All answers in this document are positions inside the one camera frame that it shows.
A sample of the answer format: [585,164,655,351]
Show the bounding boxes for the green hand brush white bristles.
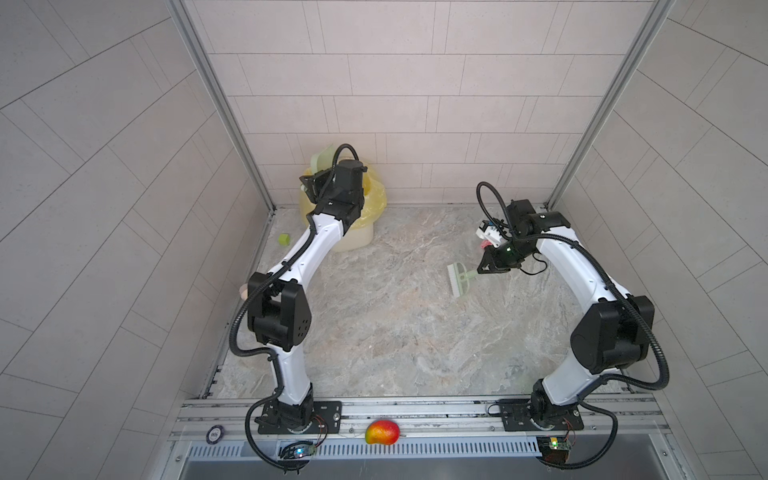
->
[447,262,478,298]

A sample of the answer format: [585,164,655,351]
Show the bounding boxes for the green dustpan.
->
[310,145,337,175]

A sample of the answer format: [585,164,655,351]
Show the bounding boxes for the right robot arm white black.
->
[477,200,670,428]

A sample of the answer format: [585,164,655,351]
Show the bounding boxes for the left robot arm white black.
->
[228,143,367,431]

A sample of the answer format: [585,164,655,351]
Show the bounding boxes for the red yellow mango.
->
[365,419,400,446]

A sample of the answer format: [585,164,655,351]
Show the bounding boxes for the right circuit board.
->
[536,436,573,465]

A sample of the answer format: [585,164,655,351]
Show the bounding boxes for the circuit board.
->
[536,436,573,465]
[279,441,317,461]

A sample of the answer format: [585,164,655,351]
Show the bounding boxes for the left circuit board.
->
[279,441,317,461]

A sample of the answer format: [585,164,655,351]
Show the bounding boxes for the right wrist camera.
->
[476,220,508,248]

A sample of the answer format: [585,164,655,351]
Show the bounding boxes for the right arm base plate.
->
[498,399,584,432]

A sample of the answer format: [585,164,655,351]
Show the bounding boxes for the aluminium front rail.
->
[167,393,669,471]

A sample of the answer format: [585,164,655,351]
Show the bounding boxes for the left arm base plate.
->
[253,399,342,435]

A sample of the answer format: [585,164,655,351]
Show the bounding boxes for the poker chip on rail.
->
[205,425,225,445]

